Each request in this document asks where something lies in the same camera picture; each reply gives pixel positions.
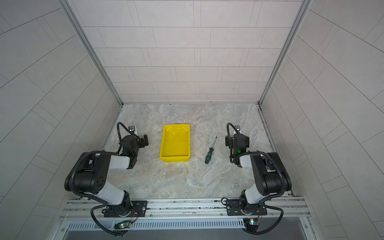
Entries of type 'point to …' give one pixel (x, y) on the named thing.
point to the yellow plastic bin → (175, 145)
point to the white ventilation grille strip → (108, 226)
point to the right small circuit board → (251, 224)
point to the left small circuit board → (122, 225)
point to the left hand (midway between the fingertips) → (141, 131)
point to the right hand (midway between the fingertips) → (236, 134)
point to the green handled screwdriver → (209, 154)
